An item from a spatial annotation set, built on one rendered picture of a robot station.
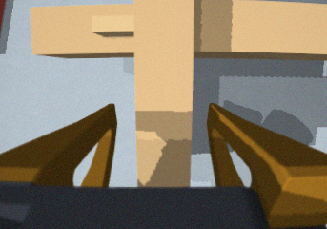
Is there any tan wooden board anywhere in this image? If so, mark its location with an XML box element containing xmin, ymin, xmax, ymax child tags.
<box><xmin>133</xmin><ymin>0</ymin><xmax>194</xmax><ymax>187</ymax></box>

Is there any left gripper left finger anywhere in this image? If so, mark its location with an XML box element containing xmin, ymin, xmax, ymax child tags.
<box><xmin>0</xmin><ymin>104</ymin><xmax>117</xmax><ymax>187</ymax></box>

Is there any tan tapered block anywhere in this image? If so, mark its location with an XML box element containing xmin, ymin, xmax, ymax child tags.
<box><xmin>92</xmin><ymin>15</ymin><xmax>134</xmax><ymax>37</ymax></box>

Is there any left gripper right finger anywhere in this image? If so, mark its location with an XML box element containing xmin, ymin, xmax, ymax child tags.
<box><xmin>207</xmin><ymin>103</ymin><xmax>327</xmax><ymax>229</ymax></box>

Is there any tan wooden rail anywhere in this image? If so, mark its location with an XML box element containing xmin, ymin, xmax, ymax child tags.
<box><xmin>30</xmin><ymin>0</ymin><xmax>327</xmax><ymax>61</ymax></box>

